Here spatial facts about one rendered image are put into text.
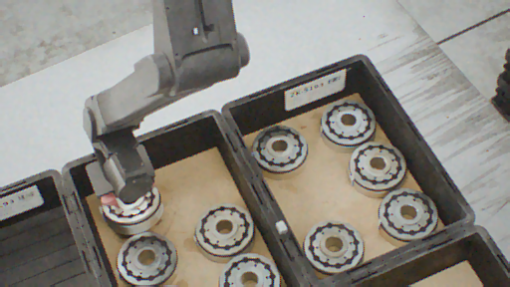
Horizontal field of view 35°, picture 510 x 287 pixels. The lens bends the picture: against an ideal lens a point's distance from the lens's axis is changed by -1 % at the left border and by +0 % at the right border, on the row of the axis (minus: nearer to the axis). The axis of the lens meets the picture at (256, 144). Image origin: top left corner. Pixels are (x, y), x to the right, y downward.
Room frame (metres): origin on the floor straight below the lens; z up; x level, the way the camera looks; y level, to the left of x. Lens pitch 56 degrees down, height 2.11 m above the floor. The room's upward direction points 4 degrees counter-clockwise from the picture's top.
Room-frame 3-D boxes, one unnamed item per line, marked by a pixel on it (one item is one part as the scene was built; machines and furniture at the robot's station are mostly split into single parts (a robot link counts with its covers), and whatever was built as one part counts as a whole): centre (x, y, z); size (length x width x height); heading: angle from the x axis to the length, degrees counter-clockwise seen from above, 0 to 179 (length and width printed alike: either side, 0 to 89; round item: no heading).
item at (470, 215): (0.75, -0.14, 0.92); 0.40 x 0.30 x 0.02; 21
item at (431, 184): (0.75, -0.14, 0.87); 0.40 x 0.30 x 0.11; 21
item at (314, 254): (0.63, -0.12, 0.86); 0.10 x 0.10 x 0.01
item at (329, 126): (0.88, -0.17, 0.86); 0.10 x 0.10 x 0.01
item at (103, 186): (0.73, 0.23, 1.00); 0.10 x 0.07 x 0.07; 111
